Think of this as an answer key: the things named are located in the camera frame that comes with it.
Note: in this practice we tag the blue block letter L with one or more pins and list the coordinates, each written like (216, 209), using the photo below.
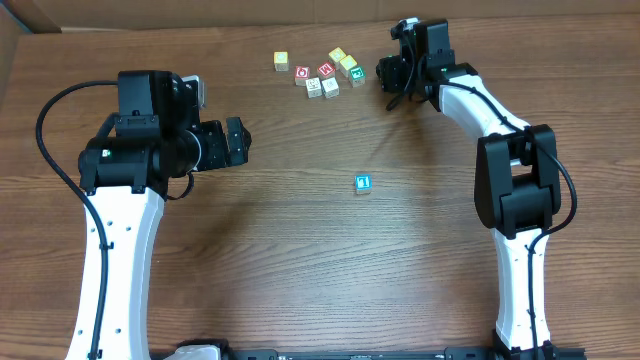
(363, 184)

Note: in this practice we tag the yellow block lower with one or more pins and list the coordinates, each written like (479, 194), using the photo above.
(346, 64)

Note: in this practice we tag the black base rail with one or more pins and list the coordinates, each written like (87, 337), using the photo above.
(220, 349)

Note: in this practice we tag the white block left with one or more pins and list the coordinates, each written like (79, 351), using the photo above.
(313, 87)

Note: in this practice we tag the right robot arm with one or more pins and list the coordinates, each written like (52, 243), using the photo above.
(517, 175)

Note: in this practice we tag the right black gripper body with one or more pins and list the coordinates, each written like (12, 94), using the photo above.
(388, 73)

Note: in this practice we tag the red block letter E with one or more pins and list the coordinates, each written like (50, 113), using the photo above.
(326, 71)

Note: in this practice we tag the white block right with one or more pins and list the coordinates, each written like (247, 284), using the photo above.
(330, 87)

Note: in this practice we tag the green block in cluster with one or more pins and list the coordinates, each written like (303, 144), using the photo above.
(357, 76)

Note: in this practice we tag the yellow block upper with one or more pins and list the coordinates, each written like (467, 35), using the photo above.
(335, 56)

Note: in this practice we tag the white block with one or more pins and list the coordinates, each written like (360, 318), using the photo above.
(330, 87)
(313, 87)

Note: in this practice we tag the yellow block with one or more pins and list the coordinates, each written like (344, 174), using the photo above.
(335, 56)
(346, 64)
(281, 61)

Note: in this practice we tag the red block with circle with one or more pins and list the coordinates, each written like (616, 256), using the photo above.
(301, 75)

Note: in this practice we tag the cardboard box edge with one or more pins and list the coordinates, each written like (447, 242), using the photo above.
(31, 16)

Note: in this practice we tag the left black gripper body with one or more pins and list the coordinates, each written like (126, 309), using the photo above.
(235, 141)

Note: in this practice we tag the yellow block far left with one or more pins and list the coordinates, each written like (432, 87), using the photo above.
(281, 61)

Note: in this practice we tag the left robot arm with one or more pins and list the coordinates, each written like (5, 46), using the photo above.
(155, 135)

